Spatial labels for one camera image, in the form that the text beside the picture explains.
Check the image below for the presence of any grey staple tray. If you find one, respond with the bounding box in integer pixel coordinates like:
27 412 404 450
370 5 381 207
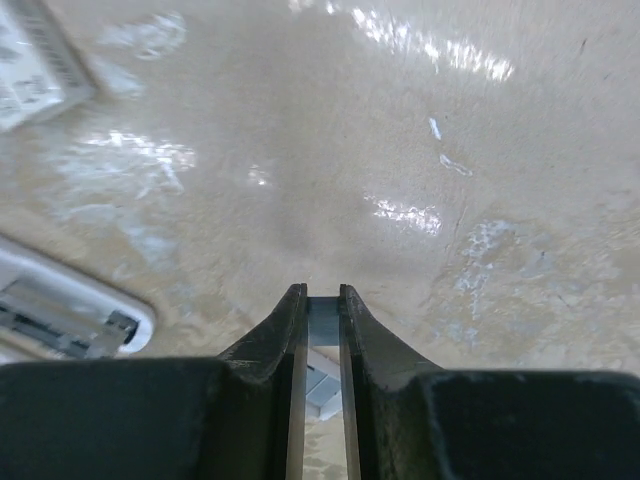
305 349 342 421

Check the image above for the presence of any silver staple strip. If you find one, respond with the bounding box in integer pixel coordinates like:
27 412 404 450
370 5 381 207
307 296 340 347

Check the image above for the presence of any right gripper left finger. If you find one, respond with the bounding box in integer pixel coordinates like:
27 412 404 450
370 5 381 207
1 284 307 479

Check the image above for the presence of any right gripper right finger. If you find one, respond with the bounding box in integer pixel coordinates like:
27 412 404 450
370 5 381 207
338 285 639 479

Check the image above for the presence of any beige green stapler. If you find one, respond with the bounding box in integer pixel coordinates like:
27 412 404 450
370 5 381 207
1 236 156 364

